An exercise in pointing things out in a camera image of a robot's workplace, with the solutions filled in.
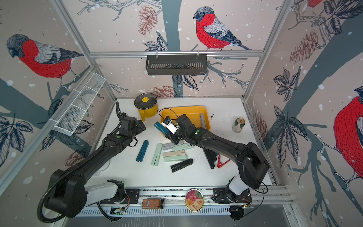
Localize yellow pot with dark lid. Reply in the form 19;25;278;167
134;93;158;122

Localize dark teal pliers bottom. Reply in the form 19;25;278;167
154;122;170;136

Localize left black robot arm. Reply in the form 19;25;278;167
37;116;146;223

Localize white mesh wall basket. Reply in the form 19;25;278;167
53;71;106;136

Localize black pliers bottom centre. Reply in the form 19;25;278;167
171;159;193;173

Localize mint green pliers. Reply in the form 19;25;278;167
151;143;163;166
172;143;194;152
164;155;188;162

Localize dark teal pliers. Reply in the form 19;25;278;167
154;122;170;136
136;140;149;162

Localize small brown box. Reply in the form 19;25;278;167
142;198;164;209

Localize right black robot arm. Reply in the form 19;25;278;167
163;114;270;190

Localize round pink tin lid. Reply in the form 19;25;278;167
185;189;204;212

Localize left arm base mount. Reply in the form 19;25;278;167
100;180;140;205

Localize yellow plastic storage box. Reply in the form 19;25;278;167
160;106;211;130

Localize red plastic tool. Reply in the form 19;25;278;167
217;154;230;168

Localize black hanging wire basket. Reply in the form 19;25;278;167
146;54;208;76

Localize black pliers right pair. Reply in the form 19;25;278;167
203;148;217;169

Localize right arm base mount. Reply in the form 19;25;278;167
211;187;252;205

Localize beige pruning pliers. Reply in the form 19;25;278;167
163;150;185;158

